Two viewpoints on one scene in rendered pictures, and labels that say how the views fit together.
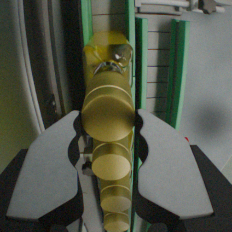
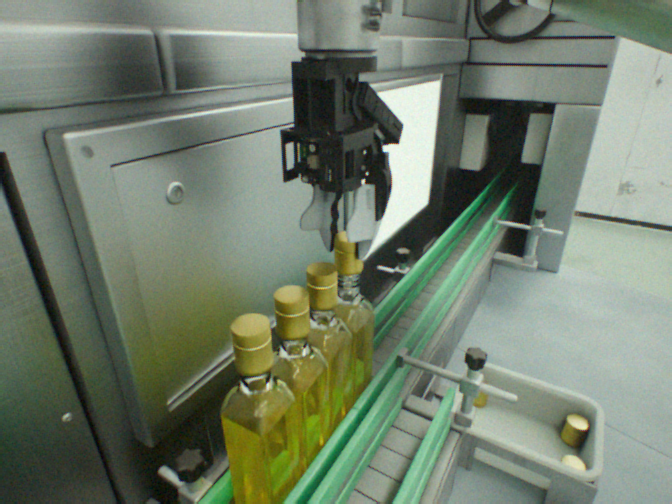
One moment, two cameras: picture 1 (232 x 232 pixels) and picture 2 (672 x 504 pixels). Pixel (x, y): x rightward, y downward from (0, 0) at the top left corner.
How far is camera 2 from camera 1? 51 cm
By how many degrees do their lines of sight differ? 91
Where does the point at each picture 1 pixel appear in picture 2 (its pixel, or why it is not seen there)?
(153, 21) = (416, 423)
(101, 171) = (313, 267)
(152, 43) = (402, 446)
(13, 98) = (258, 296)
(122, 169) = (328, 271)
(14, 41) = not seen: hidden behind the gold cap
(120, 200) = (300, 291)
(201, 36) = not seen: outside the picture
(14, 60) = not seen: hidden behind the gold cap
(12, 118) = (247, 292)
